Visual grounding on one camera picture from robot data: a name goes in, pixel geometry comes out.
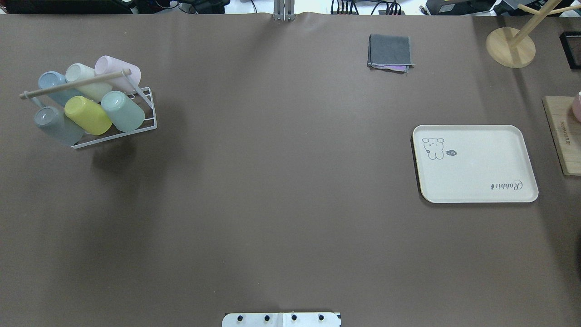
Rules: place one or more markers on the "green cup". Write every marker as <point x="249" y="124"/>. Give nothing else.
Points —
<point x="125" y="114"/>

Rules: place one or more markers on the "white rabbit tray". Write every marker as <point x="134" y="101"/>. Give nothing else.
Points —
<point x="473" y="164"/>

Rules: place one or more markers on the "yellow cup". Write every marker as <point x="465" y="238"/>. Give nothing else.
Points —
<point x="88" y="114"/>

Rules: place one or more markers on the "pink cup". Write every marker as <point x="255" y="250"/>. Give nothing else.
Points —
<point x="107" y="64"/>

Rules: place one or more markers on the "grey cup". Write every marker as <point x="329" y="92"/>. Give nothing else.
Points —
<point x="55" y="124"/>

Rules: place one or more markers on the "black small tray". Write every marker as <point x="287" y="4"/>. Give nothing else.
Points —
<point x="571" y="43"/>

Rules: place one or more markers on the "folded grey cloth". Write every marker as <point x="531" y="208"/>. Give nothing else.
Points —
<point x="389" y="52"/>

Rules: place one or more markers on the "wooden mug tree stand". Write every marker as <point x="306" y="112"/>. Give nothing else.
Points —
<point x="514" y="48"/>

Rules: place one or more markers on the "wooden cutting board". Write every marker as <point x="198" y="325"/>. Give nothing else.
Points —
<point x="563" y="116"/>

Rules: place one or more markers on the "aluminium frame post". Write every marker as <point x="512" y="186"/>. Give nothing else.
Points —
<point x="284" y="10"/>

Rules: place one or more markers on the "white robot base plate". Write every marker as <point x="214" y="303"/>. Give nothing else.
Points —
<point x="282" y="319"/>

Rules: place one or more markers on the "white wire cup rack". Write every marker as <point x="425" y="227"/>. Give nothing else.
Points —
<point x="143" y="97"/>

